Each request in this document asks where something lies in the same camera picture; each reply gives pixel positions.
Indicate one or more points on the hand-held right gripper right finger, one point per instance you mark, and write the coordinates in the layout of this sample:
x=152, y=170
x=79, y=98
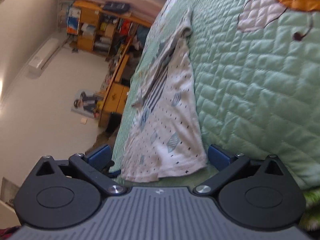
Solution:
x=220, y=158

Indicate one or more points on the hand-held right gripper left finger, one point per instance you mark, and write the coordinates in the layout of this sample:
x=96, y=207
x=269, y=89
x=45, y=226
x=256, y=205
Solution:
x=98, y=155

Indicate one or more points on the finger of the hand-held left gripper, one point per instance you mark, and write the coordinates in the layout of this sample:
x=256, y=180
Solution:
x=108, y=166

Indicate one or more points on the white dotted shirt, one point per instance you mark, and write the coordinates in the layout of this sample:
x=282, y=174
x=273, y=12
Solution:
x=175, y=117

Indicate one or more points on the black chair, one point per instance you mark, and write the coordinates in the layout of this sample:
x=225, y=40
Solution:
x=113, y=122

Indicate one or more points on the framed portrait photo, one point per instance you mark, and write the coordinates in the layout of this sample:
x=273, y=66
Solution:
x=86, y=103

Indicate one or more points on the wooden desk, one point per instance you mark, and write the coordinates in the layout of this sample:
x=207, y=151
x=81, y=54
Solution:
x=115, y=100

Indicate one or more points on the green quilted bee bedspread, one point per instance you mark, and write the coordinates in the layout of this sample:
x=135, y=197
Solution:
x=250, y=92

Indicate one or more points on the white air conditioner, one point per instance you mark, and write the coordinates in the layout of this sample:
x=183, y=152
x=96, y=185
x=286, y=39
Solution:
x=43, y=55

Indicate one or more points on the wooden bookshelf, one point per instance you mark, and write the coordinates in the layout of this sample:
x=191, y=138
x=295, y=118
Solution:
x=100, y=32

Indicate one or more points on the navy hanging bag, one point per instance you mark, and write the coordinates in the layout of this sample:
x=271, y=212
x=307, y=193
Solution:
x=116, y=7

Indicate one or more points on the wall switch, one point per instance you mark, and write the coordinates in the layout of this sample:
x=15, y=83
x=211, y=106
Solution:
x=84, y=121

